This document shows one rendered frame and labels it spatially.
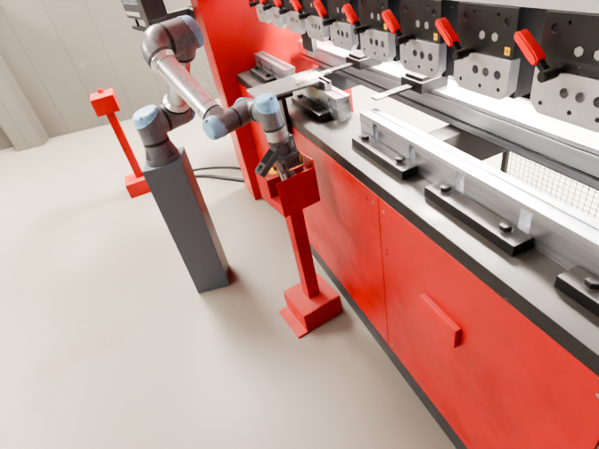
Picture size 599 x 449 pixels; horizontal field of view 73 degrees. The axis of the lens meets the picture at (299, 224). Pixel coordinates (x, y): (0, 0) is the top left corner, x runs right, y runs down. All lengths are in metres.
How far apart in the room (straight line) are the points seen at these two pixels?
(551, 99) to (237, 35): 2.00
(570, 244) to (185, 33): 1.32
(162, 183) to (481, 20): 1.44
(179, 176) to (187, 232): 0.31
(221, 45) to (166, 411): 1.90
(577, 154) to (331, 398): 1.20
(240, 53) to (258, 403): 1.88
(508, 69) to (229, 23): 1.90
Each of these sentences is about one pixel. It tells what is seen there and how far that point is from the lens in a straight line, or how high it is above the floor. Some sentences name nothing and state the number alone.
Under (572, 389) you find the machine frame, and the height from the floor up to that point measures 0.75.
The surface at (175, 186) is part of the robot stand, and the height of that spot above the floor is 0.67.
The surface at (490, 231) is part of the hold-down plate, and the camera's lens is 0.99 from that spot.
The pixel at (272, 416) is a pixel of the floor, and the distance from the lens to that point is 1.77.
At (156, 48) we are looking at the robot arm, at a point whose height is 1.27.
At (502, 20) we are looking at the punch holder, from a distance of 0.88.
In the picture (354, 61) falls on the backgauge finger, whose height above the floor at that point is 1.01.
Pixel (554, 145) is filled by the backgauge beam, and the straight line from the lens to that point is 1.23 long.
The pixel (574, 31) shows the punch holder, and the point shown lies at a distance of 0.79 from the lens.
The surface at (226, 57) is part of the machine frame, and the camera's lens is 2.57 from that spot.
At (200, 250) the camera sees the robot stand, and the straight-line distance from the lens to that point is 2.13.
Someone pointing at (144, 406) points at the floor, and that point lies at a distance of 2.01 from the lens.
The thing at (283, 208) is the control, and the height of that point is 0.70.
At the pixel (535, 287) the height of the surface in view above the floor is 0.87.
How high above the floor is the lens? 1.52
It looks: 36 degrees down
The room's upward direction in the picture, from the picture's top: 13 degrees counter-clockwise
